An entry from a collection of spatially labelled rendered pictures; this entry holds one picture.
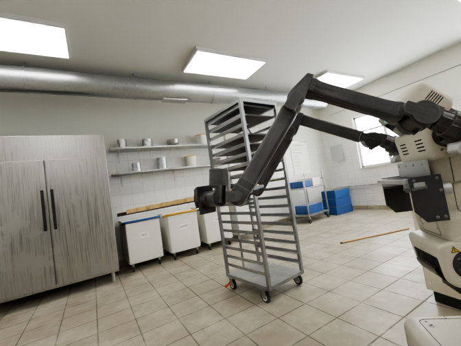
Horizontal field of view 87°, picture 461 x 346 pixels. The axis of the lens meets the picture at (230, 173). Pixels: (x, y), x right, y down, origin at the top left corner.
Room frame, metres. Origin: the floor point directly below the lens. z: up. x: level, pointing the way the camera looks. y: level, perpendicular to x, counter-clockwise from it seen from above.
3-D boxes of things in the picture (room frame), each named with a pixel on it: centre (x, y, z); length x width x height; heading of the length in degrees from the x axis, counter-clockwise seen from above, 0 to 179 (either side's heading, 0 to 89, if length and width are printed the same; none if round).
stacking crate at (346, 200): (6.27, -2.58, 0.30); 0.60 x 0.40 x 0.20; 120
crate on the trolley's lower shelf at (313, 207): (5.85, -1.72, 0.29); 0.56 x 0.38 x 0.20; 128
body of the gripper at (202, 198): (0.88, 0.09, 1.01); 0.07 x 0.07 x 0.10; 33
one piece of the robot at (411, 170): (0.97, -0.70, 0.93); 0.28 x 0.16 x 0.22; 167
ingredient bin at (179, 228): (4.36, 1.05, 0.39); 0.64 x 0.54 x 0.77; 31
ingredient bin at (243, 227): (5.01, -0.07, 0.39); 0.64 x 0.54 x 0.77; 28
